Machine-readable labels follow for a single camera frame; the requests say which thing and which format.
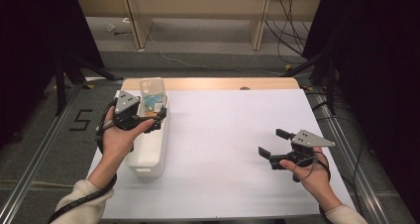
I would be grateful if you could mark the dark curtain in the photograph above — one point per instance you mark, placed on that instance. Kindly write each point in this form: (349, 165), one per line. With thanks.
(29, 35)
(379, 52)

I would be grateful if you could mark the beige wooden shelf unit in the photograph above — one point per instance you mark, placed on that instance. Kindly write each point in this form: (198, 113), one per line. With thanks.
(198, 6)

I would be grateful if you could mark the white paper scrap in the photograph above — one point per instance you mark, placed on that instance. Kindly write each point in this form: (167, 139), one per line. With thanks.
(110, 27)

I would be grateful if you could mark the white plastic bin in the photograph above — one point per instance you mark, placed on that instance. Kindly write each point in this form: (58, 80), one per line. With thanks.
(148, 148)

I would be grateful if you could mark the black metal stand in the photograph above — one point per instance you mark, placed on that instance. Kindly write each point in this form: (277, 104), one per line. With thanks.
(331, 85)
(60, 85)

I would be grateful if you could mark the white board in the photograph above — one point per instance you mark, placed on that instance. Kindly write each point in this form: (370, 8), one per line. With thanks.
(231, 151)

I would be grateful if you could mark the beige printed phone case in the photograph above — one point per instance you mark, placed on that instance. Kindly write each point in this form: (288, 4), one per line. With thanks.
(152, 91)

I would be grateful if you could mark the aluminium rail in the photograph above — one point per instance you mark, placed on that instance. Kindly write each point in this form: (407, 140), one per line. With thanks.
(34, 161)
(347, 158)

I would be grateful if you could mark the person's right hand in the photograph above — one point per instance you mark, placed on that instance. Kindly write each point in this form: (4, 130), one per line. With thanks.
(315, 179)

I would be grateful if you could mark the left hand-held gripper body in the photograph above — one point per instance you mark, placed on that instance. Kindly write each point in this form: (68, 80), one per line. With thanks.
(127, 103)

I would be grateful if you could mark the person's left hand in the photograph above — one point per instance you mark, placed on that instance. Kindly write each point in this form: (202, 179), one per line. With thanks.
(117, 143)

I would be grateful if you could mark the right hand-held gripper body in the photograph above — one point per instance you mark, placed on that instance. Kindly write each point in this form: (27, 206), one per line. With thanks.
(310, 139)

